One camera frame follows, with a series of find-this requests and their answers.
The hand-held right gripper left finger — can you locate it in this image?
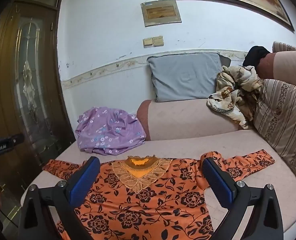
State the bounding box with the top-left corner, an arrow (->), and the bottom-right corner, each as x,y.
18,156 -> 101,240

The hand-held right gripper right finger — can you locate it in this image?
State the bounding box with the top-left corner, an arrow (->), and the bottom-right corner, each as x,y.
202,157 -> 285,240

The orange black floral shirt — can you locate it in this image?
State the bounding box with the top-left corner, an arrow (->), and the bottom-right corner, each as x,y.
42,149 -> 276,240

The purple floral cloth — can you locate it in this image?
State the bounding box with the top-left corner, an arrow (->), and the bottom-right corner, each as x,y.
75,107 -> 146,155

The wooden door with glass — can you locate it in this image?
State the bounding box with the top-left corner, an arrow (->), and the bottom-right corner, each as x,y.
0,0 -> 76,240

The pink quilted sofa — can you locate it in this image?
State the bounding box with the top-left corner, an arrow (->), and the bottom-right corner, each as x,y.
20,51 -> 296,240

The beige floral crumpled cloth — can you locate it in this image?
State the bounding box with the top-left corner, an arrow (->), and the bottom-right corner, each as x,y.
207,65 -> 263,130

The brown striped floral pillow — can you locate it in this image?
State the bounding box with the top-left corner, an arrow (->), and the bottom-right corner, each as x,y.
253,79 -> 296,180

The grey pillow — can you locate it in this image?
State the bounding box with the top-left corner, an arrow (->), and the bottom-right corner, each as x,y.
147,53 -> 231,103

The black cloth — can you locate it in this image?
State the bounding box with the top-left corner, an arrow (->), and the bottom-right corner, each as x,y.
243,46 -> 271,68

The beige patterned cushion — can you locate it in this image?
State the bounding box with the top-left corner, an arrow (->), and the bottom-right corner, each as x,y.
272,41 -> 296,53

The framed wall plaque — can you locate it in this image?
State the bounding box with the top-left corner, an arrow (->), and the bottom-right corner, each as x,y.
141,0 -> 182,27

